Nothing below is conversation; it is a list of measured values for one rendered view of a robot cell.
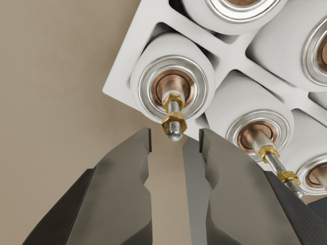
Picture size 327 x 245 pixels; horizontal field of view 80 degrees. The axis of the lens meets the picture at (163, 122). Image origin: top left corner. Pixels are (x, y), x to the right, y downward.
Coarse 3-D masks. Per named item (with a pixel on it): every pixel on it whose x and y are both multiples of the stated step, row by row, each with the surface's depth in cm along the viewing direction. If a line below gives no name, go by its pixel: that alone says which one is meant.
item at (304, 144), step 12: (300, 120) 30; (312, 120) 30; (300, 132) 28; (312, 132) 27; (324, 132) 27; (288, 144) 28; (300, 144) 26; (312, 144) 25; (324, 144) 25; (288, 156) 27; (300, 156) 26; (312, 156) 25; (288, 168) 27
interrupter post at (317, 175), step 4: (324, 168) 26; (316, 172) 26; (320, 172) 26; (324, 172) 26; (316, 176) 26; (320, 176) 26; (324, 176) 25; (320, 180) 26; (324, 180) 25; (324, 184) 25; (324, 188) 25
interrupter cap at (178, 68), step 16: (160, 64) 20; (176, 64) 20; (192, 64) 20; (144, 80) 21; (160, 80) 21; (176, 80) 21; (192, 80) 20; (144, 96) 21; (160, 96) 22; (192, 96) 21; (160, 112) 22; (192, 112) 22
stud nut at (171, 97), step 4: (168, 96) 18; (172, 96) 17; (176, 96) 18; (180, 96) 18; (164, 100) 18; (168, 100) 18; (172, 100) 18; (176, 100) 18; (180, 100) 18; (164, 104) 18; (180, 104) 18; (180, 108) 18
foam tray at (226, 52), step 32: (160, 0) 23; (128, 32) 25; (160, 32) 35; (192, 32) 25; (256, 32) 25; (128, 64) 27; (224, 64) 27; (256, 64) 27; (128, 96) 29; (288, 96) 29; (192, 128) 32
